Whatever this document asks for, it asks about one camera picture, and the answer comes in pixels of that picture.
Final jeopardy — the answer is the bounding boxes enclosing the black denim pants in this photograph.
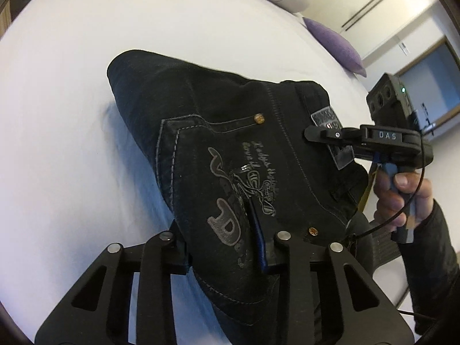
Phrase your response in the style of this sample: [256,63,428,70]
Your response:
[107,50,367,344]

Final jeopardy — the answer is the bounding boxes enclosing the person's right hand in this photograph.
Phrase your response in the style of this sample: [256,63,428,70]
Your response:
[373,170,434,226]

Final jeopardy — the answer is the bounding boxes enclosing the person's dark trousers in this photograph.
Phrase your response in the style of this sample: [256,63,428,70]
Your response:
[345,212,401,276]

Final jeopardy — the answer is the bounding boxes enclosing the purple cushion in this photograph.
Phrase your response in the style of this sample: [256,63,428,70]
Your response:
[303,17,367,77]

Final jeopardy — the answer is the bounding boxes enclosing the white wardrobe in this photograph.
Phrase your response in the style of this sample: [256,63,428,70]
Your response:
[302,0,437,58]

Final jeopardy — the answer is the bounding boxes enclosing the dark jacket sleeve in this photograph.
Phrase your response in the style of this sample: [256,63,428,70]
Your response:
[399,202,459,344]

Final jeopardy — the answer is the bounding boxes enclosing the black cable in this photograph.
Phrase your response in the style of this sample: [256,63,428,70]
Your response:
[346,143,443,320]

